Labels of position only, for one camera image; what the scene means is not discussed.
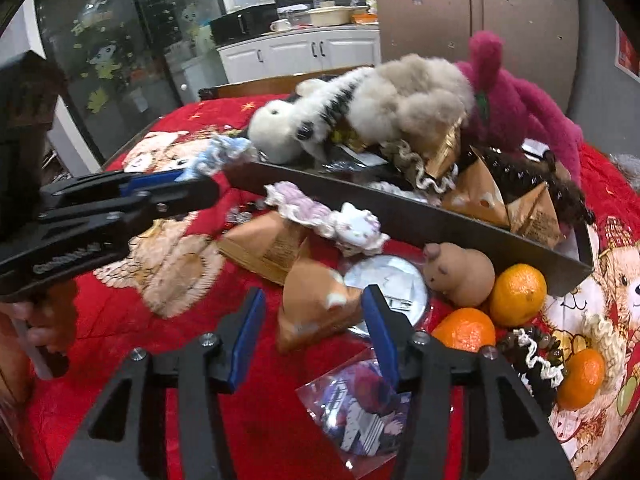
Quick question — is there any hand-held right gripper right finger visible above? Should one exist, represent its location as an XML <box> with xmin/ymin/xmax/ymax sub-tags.
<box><xmin>361</xmin><ymin>284</ymin><xmax>576</xmax><ymax>480</ymax></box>

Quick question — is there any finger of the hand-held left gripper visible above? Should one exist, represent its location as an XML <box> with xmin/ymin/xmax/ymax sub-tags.
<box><xmin>37</xmin><ymin>177</ymin><xmax>221</xmax><ymax>246</ymax></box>
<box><xmin>40</xmin><ymin>170</ymin><xmax>186</xmax><ymax>209</ymax></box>

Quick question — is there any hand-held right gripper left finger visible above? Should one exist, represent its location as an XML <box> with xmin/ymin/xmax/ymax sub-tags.
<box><xmin>52</xmin><ymin>287</ymin><xmax>267</xmax><ymax>480</ymax></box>

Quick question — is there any blue ruffled scrunchie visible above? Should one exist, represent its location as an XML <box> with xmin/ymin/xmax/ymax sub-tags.
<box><xmin>175</xmin><ymin>135</ymin><xmax>253</xmax><ymax>183</ymax></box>

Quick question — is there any brown triangular snack packet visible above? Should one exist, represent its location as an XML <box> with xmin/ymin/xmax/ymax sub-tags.
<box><xmin>507</xmin><ymin>182</ymin><xmax>563</xmax><ymax>248</ymax></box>
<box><xmin>216</xmin><ymin>210</ymin><xmax>308</xmax><ymax>286</ymax></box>
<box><xmin>440</xmin><ymin>152</ymin><xmax>512</xmax><ymax>228</ymax></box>
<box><xmin>276</xmin><ymin>249</ymin><xmax>363</xmax><ymax>353</ymax></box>
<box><xmin>420</xmin><ymin>115</ymin><xmax>466</xmax><ymax>181</ymax></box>

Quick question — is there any dark rectangular tray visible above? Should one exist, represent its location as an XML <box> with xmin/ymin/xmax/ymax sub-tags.
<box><xmin>222</xmin><ymin>125</ymin><xmax>596</xmax><ymax>298</ymax></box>

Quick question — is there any brown fuzzy hair band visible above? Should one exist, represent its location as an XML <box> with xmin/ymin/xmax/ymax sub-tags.
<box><xmin>482</xmin><ymin>147</ymin><xmax>596</xmax><ymax>226</ymax></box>

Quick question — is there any beige fluffy scrunchie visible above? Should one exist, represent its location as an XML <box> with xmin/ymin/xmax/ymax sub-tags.
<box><xmin>345</xmin><ymin>52</ymin><xmax>476</xmax><ymax>141</ymax></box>

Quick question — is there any person's left hand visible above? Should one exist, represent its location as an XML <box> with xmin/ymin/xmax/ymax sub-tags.
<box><xmin>0</xmin><ymin>280</ymin><xmax>81</xmax><ymax>357</ymax></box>

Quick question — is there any round silver badge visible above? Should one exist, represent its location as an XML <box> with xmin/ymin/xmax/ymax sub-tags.
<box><xmin>342</xmin><ymin>255</ymin><xmax>431</xmax><ymax>338</ymax></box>

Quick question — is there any clear plastic card packet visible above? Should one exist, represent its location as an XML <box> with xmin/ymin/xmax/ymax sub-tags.
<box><xmin>295</xmin><ymin>352</ymin><xmax>413</xmax><ymax>471</ymax></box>

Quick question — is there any orange mandarin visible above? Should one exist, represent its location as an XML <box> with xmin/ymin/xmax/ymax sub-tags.
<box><xmin>489</xmin><ymin>263</ymin><xmax>548</xmax><ymax>328</ymax></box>
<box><xmin>556</xmin><ymin>347</ymin><xmax>607</xmax><ymax>411</ymax></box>
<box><xmin>431</xmin><ymin>306</ymin><xmax>497</xmax><ymax>353</ymax></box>

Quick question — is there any brown capybara toy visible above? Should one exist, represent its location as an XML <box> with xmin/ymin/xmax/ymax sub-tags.
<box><xmin>422</xmin><ymin>242</ymin><xmax>496</xmax><ymax>308</ymax></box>

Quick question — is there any white plush toy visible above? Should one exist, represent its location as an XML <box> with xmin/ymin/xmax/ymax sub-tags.
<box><xmin>247</xmin><ymin>77</ymin><xmax>326</xmax><ymax>166</ymax></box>

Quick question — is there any pink ruffled scrunchie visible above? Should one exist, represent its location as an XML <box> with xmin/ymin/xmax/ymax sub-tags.
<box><xmin>264</xmin><ymin>181</ymin><xmax>391</xmax><ymax>257</ymax></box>

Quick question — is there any glass sliding door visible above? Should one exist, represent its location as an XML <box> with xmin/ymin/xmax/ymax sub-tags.
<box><xmin>35</xmin><ymin>0</ymin><xmax>226</xmax><ymax>163</ymax></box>

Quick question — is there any dark white-trimmed scrunchie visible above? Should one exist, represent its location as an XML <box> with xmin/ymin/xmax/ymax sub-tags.
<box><xmin>497</xmin><ymin>325</ymin><xmax>566</xmax><ymax>391</ymax></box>

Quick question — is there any white kitchen cabinet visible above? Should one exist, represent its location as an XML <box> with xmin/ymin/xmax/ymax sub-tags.
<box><xmin>217</xmin><ymin>27</ymin><xmax>382</xmax><ymax>85</ymax></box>

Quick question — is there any brown ruffled scrunchie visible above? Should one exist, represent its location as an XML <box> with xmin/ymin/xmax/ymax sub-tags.
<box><xmin>382</xmin><ymin>137</ymin><xmax>458</xmax><ymax>196</ymax></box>

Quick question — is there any black microwave oven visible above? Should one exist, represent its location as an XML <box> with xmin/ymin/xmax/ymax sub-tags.
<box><xmin>209</xmin><ymin>2</ymin><xmax>278</xmax><ymax>43</ymax></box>

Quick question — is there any beige basin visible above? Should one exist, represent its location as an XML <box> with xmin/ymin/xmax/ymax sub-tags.
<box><xmin>306</xmin><ymin>5</ymin><xmax>353</xmax><ymax>27</ymax></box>

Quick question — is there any pink plush toy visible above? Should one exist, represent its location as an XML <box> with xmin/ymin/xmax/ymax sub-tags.
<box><xmin>455</xmin><ymin>30</ymin><xmax>586</xmax><ymax>186</ymax></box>

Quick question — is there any gold double-door refrigerator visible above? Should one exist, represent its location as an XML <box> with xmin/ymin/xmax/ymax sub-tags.
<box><xmin>370</xmin><ymin>0</ymin><xmax>581</xmax><ymax>116</ymax></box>

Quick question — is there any red box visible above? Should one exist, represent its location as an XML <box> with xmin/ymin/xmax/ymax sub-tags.
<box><xmin>615</xmin><ymin>25</ymin><xmax>640</xmax><ymax>81</ymax></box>

